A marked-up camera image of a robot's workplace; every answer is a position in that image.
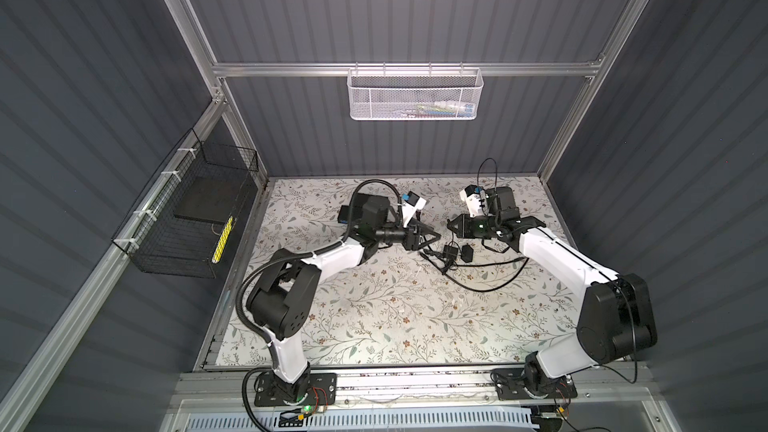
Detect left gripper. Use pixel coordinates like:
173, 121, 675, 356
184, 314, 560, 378
373, 217, 438, 251

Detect black power adapter with cord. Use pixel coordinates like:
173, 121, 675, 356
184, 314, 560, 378
442, 244, 459, 262

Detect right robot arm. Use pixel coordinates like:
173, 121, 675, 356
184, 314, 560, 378
447, 184, 658, 397

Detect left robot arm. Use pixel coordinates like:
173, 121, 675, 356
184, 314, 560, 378
234, 179, 441, 386

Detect floral patterned table mat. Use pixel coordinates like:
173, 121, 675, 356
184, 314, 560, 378
213, 176, 579, 368

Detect items in white basket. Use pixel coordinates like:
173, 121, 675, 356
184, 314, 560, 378
399, 100, 476, 120

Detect yellow marker in basket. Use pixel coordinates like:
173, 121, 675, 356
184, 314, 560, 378
211, 216, 236, 264

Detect black foam pad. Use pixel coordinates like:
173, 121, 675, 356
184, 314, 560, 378
173, 177, 240, 225

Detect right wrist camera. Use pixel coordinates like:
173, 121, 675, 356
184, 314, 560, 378
459, 184, 485, 218

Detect thick black ethernet cable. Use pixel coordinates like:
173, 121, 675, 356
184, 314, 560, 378
419, 248, 530, 294

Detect white wire mesh basket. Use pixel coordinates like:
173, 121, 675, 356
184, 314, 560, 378
346, 67, 484, 121

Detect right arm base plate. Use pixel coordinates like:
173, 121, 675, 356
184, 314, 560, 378
490, 367, 578, 400

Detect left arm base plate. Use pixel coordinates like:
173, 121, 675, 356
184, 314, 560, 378
253, 372, 338, 407

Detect white slotted cable duct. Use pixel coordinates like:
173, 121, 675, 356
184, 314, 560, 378
182, 406, 541, 432

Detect black wire mesh basket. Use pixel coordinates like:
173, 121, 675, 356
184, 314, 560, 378
112, 130, 260, 279

